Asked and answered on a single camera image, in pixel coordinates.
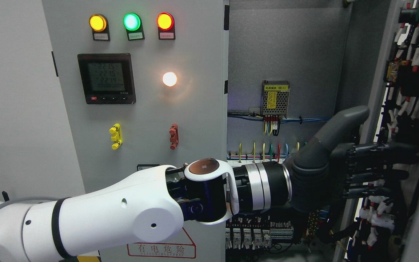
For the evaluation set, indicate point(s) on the dark grey robot hand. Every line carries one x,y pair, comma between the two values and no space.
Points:
318,171

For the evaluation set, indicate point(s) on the grey cabinet door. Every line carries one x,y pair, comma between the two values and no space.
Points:
381,68
197,103

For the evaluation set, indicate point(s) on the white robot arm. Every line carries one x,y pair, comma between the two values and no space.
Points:
150,205

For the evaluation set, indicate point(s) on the metal mesh power supply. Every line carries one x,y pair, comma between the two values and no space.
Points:
275,98

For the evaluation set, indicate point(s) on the row of relay modules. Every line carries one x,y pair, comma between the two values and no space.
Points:
248,238

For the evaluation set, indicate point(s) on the red terminal connector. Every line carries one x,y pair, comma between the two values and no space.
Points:
174,136

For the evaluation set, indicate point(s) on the red electric hazard sticker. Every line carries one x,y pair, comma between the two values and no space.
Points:
182,247

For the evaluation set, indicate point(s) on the white glowing indicator lamp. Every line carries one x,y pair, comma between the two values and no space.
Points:
169,79

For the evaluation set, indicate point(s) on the yellow terminal connector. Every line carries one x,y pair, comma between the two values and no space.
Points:
116,136

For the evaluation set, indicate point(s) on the red indicator light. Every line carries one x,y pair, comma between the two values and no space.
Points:
166,26

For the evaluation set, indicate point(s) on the black digital power meter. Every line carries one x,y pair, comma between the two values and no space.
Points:
107,78

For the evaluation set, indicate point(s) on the green indicator light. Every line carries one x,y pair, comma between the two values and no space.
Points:
133,26

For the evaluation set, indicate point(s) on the yellow indicator light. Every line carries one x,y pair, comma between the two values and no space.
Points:
100,27

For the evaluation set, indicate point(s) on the black box with antenna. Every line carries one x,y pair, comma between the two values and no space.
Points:
5,196

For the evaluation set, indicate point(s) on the white rotary selector switch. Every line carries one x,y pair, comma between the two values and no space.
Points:
145,166

